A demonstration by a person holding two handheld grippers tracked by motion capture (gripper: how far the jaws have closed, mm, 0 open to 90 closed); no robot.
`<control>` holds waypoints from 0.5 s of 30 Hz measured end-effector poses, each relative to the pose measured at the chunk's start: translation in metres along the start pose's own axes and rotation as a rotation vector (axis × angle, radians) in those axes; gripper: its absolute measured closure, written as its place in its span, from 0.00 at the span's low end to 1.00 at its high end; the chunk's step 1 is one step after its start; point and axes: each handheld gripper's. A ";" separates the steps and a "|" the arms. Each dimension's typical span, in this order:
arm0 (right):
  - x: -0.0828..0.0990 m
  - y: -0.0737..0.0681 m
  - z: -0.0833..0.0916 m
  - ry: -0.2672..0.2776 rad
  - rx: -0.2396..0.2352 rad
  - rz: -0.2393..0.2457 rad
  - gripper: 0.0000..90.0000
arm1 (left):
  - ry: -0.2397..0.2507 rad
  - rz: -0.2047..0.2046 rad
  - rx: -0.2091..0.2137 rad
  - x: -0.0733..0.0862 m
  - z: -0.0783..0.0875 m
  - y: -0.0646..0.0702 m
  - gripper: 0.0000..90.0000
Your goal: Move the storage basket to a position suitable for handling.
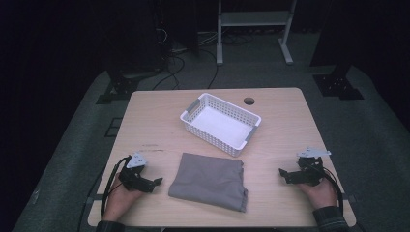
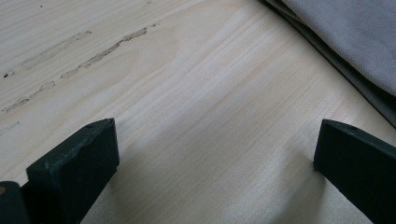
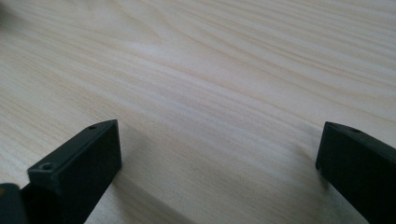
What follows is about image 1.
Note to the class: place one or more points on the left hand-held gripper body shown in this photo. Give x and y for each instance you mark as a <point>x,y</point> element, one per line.
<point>133,177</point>

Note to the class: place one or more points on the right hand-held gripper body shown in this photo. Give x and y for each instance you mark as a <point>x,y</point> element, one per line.
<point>309,170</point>

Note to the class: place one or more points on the grey cloth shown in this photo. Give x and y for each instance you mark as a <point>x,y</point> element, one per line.
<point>208,182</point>

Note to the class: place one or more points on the white plastic basket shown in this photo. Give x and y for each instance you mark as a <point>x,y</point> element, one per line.
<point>222,129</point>

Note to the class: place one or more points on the person's right hand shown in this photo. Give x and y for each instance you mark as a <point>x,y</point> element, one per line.
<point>319,195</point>

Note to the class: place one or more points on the person's left hand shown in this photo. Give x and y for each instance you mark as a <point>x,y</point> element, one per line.
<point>121,201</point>

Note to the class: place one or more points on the dark floor outlet box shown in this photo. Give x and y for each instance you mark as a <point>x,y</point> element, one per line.
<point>113,127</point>

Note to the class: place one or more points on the black stand base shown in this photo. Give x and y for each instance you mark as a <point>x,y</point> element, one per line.
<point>336,85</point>
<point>124,85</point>

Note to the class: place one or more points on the white metal stand frame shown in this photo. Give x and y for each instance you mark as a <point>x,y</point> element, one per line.
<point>254,18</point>

